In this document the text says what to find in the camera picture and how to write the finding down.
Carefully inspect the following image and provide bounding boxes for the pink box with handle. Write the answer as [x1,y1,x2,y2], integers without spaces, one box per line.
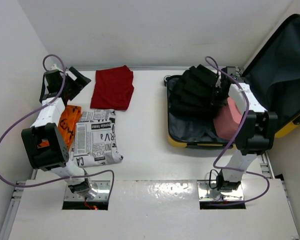
[213,97,242,141]

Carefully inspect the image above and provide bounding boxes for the orange black patterned cloth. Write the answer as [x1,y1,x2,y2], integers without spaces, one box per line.
[58,105,82,149]

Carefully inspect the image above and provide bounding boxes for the dark red cloth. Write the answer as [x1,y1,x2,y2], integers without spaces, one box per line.
[90,65,134,111]

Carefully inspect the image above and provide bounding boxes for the newspaper print cloth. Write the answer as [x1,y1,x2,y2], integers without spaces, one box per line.
[71,109,124,168]

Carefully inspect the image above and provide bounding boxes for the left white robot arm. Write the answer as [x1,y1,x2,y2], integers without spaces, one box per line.
[21,67,98,200]

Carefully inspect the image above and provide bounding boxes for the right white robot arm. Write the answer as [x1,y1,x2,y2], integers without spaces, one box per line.
[210,67,278,192]

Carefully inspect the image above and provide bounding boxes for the yellow suitcase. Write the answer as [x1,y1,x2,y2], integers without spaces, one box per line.
[164,14,300,149]

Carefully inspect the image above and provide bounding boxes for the white front panel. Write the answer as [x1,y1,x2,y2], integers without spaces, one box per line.
[9,179,299,240]

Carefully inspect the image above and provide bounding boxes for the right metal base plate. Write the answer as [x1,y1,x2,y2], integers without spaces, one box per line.
[197,180,244,203]

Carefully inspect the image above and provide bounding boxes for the metal base plate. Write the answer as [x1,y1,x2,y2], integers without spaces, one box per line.
[64,180,111,202]
[197,180,244,203]

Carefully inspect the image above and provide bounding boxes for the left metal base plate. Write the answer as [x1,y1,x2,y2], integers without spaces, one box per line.
[64,180,111,202]

